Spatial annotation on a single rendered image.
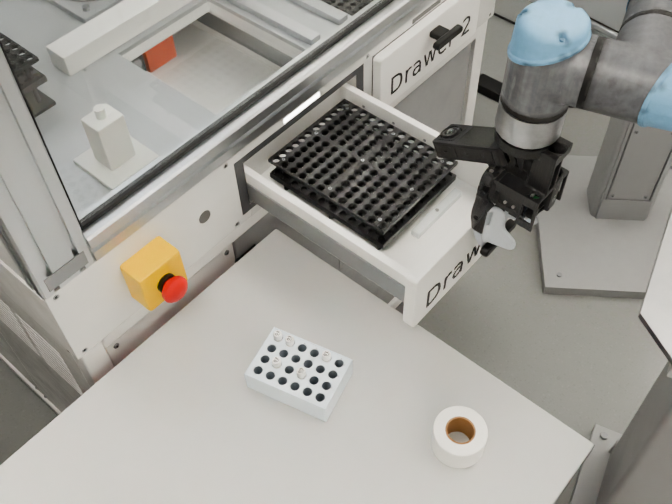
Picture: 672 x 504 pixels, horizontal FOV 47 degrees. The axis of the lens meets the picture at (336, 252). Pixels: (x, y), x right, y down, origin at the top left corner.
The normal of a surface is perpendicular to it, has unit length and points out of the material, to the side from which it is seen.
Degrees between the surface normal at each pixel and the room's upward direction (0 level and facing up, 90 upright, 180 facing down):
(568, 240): 5
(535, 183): 90
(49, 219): 90
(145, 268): 0
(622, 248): 3
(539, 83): 90
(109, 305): 90
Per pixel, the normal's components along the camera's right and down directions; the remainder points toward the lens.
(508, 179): -0.02, -0.62
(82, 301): 0.76, 0.50
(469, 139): -0.37, -0.77
